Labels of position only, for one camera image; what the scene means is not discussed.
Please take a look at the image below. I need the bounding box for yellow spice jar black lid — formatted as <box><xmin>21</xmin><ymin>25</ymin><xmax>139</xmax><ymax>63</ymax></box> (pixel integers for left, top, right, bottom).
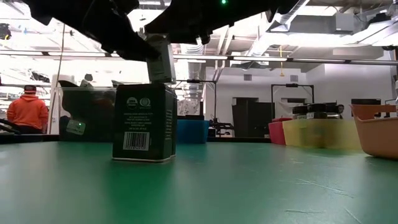
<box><xmin>292</xmin><ymin>105</ymin><xmax>309</xmax><ymax>121</ymax></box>

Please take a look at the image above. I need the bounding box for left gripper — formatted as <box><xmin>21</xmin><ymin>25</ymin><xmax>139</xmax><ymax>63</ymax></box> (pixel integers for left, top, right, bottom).
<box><xmin>83</xmin><ymin>0</ymin><xmax>161</xmax><ymax>62</ymax></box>

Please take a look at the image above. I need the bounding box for white tag with green light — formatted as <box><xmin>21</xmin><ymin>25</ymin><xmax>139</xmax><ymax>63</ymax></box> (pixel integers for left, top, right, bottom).
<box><xmin>66</xmin><ymin>119</ymin><xmax>86</xmax><ymax>136</ymax></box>

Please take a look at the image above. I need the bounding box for person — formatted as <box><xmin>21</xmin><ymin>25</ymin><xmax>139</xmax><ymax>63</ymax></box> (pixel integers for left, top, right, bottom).
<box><xmin>6</xmin><ymin>84</ymin><xmax>50</xmax><ymax>135</ymax></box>

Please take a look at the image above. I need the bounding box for pink plastic bin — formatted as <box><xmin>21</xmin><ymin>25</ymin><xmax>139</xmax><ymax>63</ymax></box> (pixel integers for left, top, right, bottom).
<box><xmin>268</xmin><ymin>117</ymin><xmax>287</xmax><ymax>146</ymax></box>

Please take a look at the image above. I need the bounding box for black wall screen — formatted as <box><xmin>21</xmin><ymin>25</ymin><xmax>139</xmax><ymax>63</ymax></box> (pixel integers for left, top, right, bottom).
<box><xmin>351</xmin><ymin>98</ymin><xmax>382</xmax><ymax>106</ymax></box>

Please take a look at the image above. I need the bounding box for yellow plastic bin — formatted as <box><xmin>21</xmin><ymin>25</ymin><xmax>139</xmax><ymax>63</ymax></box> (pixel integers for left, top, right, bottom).
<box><xmin>282</xmin><ymin>119</ymin><xmax>363</xmax><ymax>151</ymax></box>

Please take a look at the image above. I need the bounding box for black metal frame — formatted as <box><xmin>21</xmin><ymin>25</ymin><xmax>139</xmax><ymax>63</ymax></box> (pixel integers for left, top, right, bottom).
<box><xmin>271</xmin><ymin>83</ymin><xmax>315</xmax><ymax>103</ymax></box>
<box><xmin>175</xmin><ymin>79</ymin><xmax>218</xmax><ymax>125</ymax></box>

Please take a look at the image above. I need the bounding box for green table mat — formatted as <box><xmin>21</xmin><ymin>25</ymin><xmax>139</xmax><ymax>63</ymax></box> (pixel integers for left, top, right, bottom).
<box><xmin>0</xmin><ymin>141</ymin><xmax>398</xmax><ymax>224</ymax></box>

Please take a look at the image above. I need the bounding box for black pepper spice tin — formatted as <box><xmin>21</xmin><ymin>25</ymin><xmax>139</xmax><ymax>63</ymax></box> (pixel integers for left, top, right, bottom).
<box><xmin>172</xmin><ymin>89</ymin><xmax>178</xmax><ymax>157</ymax></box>
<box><xmin>112</xmin><ymin>83</ymin><xmax>174</xmax><ymax>163</ymax></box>

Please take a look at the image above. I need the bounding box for grey black parts pile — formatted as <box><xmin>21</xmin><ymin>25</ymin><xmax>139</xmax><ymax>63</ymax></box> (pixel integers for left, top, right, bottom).
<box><xmin>58</xmin><ymin>80</ymin><xmax>116</xmax><ymax>142</ymax></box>

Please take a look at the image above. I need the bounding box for black ceiling dome fixture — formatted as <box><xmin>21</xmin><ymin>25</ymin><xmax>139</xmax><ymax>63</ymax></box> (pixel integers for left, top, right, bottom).
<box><xmin>0</xmin><ymin>23</ymin><xmax>12</xmax><ymax>40</ymax></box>

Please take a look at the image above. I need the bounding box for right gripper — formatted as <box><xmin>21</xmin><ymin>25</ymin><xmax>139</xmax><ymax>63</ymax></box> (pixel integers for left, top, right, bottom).
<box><xmin>144</xmin><ymin>0</ymin><xmax>237</xmax><ymax>44</ymax></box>

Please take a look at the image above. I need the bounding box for blue plastic bin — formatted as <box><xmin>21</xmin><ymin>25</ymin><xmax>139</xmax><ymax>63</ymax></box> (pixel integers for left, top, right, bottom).
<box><xmin>176</xmin><ymin>119</ymin><xmax>210</xmax><ymax>145</ymax></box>

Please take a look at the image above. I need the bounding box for orange plastic bin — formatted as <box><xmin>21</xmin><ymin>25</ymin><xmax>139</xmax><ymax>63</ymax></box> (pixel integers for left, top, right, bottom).
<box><xmin>349</xmin><ymin>104</ymin><xmax>398</xmax><ymax>160</ymax></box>

